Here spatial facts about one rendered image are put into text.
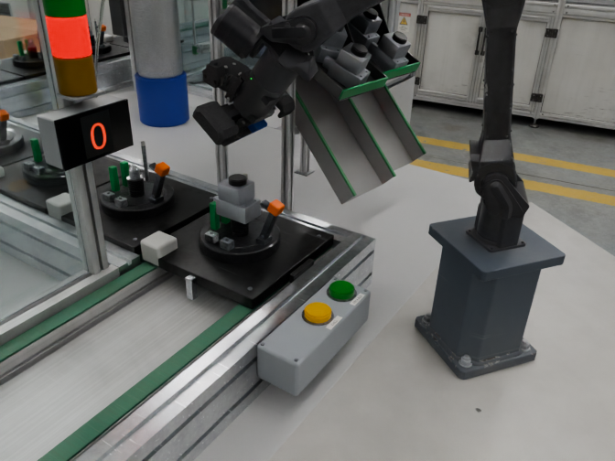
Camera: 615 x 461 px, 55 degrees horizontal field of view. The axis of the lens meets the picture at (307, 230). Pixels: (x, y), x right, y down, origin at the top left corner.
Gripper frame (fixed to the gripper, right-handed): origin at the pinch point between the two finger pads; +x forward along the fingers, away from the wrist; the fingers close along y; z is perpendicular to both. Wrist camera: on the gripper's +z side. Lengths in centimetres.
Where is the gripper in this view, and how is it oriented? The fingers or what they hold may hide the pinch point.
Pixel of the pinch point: (232, 131)
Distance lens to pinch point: 95.2
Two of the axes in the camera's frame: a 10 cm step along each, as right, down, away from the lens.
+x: -5.3, 5.1, 6.8
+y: -5.5, 4.0, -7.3
